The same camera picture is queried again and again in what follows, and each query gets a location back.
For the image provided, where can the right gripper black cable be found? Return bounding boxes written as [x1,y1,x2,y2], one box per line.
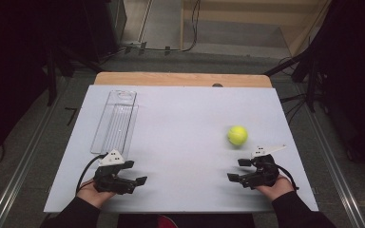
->
[275,163,300,192]

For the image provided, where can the clear plastic tray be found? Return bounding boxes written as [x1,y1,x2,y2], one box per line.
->
[89,89,140,159]

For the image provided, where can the person's right hand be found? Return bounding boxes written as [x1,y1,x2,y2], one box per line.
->
[254,173,296,202]

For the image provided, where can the black stand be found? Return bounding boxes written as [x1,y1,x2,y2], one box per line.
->
[263,37,326,114]
[44,44,106,107]

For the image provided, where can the thin black cables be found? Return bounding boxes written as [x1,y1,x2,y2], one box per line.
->
[279,91,309,125]

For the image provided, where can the white board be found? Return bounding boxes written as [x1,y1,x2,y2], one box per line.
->
[43,84,319,214]

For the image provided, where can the wooden frame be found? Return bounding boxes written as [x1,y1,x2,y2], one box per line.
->
[180,0,333,57]

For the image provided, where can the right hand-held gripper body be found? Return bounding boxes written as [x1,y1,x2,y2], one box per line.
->
[238,144,287,191]

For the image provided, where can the yellow tennis ball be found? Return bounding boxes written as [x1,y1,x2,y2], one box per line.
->
[226,124,249,147]

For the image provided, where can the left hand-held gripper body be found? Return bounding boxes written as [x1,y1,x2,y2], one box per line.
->
[92,149,138,196]

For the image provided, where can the person's left hand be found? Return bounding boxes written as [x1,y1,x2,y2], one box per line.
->
[76,178,117,210]

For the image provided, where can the metal floor rail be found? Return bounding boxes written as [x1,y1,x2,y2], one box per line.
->
[293,83,365,228]
[0,77,72,228]

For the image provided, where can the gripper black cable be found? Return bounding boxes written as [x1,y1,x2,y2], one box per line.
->
[275,163,300,192]
[75,153,108,195]

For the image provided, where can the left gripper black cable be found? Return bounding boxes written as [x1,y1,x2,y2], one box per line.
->
[75,153,108,195]

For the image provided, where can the wooden table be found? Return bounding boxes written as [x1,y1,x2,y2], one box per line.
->
[93,71,274,89]

